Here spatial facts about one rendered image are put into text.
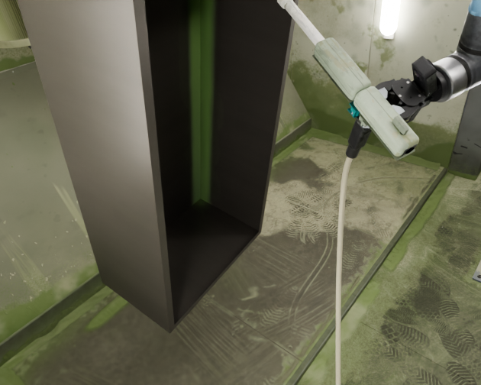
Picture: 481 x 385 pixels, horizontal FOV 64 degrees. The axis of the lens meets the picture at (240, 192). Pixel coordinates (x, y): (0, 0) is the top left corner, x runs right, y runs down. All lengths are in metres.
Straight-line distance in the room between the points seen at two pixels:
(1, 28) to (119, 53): 1.25
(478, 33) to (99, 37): 0.75
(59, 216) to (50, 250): 0.18
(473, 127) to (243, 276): 1.73
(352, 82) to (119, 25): 0.46
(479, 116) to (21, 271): 2.71
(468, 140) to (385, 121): 2.14
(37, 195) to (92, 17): 1.48
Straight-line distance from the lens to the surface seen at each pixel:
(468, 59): 1.01
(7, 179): 2.18
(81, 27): 0.84
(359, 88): 0.85
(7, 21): 1.98
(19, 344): 2.20
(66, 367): 2.08
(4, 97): 2.30
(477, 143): 2.92
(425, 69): 0.86
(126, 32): 0.74
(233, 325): 1.95
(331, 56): 0.89
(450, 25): 2.73
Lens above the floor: 1.63
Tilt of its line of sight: 36 degrees down
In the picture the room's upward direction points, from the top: 7 degrees counter-clockwise
